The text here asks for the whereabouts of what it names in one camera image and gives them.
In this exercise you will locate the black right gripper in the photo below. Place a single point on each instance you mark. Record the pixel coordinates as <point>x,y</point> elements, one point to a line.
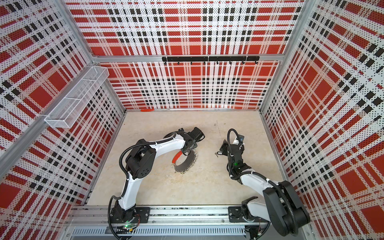
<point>224,148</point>

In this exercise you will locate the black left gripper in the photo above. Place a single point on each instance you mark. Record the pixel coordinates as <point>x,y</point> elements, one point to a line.
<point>185,150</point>

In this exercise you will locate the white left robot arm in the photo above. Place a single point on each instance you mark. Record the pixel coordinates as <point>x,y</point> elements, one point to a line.
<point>137,161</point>

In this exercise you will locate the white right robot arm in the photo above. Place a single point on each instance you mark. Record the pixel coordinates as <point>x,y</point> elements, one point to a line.
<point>280,205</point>

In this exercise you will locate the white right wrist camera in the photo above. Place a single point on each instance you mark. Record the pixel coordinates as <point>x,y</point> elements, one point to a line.
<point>239,140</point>

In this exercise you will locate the black hook rail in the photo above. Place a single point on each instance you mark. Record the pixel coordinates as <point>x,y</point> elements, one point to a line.
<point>212,59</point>

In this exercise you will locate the white wire mesh basket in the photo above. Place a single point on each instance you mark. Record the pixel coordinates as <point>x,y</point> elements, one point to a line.
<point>69,109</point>

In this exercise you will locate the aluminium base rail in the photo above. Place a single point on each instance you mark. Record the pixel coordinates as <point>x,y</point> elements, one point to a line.
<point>94,222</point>

